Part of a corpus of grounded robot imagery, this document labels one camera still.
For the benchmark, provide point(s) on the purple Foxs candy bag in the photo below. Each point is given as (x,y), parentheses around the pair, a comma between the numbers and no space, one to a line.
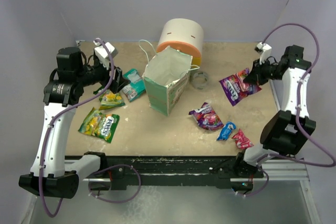
(235,88)

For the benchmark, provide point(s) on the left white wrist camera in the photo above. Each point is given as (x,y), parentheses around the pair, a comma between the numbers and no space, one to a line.
(102,54)

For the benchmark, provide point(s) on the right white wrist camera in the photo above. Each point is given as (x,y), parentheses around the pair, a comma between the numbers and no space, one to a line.
(264,51)

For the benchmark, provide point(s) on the green Fresh paper bag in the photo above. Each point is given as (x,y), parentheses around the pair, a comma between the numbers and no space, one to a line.
(165,77)

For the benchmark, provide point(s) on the purple berry candy bag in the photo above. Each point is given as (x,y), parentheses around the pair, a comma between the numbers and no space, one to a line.
(206,118)

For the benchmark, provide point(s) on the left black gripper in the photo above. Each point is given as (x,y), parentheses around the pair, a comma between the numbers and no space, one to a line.
(118,81)

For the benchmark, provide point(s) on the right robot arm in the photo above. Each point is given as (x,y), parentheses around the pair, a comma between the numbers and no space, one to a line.
(288,130)

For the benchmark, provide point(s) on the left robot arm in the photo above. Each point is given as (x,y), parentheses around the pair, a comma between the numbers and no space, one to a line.
(49,175)

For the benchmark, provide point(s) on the pastel mini drawer cabinet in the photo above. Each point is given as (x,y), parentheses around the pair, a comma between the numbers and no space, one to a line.
(184,35)

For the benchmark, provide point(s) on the large green Foxs bag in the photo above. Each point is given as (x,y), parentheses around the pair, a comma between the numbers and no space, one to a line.
(100,125)

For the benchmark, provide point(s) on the clear tape roll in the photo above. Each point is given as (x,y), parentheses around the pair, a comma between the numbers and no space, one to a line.
(199,80)

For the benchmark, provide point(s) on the green yellow candy bag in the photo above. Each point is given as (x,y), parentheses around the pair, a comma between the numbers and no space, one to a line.
(110,100)

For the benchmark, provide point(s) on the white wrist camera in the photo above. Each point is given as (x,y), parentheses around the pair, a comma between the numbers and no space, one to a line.
(264,51)
(102,54)

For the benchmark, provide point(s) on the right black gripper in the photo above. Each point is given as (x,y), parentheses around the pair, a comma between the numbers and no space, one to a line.
(255,77)

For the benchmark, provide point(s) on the teal snack packet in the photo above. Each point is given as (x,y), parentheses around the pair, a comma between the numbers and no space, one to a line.
(136,87)

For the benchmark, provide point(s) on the small red snack packet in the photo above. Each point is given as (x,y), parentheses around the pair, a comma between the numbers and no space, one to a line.
(241,141)

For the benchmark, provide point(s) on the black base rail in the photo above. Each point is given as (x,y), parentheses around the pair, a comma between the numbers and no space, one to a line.
(221,172)

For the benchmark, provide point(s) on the small blue snack packet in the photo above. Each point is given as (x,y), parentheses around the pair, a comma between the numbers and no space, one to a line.
(226,131)

